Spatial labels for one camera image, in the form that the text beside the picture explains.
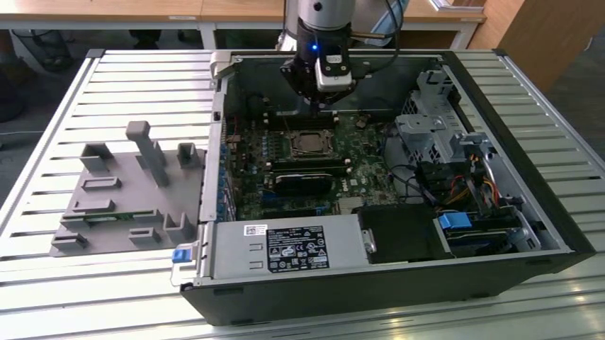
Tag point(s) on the RAM slot white clips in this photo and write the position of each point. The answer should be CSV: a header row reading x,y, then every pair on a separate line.
x,y
297,117

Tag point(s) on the RAM slot black clips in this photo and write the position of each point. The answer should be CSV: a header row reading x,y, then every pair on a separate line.
x,y
297,127
297,120

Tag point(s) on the silver coin battery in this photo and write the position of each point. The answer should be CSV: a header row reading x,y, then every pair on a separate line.
x,y
359,122

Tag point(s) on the green motherboard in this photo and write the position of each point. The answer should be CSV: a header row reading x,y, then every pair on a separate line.
x,y
363,170

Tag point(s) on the silver drive cage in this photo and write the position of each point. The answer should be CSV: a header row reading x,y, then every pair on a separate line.
x,y
424,138

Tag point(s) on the black graphics card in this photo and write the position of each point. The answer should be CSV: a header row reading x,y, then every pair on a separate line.
x,y
301,184

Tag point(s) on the silver chipset heatsink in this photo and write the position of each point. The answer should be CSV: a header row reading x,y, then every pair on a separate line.
x,y
349,205

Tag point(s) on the silver power supply unit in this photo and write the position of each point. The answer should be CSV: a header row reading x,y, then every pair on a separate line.
x,y
236,248

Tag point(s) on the wooden cabinet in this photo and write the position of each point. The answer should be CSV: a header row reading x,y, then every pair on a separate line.
x,y
547,39

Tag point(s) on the grey parts rack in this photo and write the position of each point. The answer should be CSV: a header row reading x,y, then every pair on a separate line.
x,y
122,198

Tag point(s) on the hard disk in blue carrier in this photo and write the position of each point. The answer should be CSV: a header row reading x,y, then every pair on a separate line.
x,y
452,221

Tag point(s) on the green RAM stick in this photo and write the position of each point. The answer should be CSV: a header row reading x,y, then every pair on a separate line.
x,y
120,216

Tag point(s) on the blue case latch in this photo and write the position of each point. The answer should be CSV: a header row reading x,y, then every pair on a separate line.
x,y
181,255

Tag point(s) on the black PC case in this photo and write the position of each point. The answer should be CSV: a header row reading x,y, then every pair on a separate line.
x,y
329,304

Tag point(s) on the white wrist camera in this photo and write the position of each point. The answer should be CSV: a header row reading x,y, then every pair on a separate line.
x,y
332,79

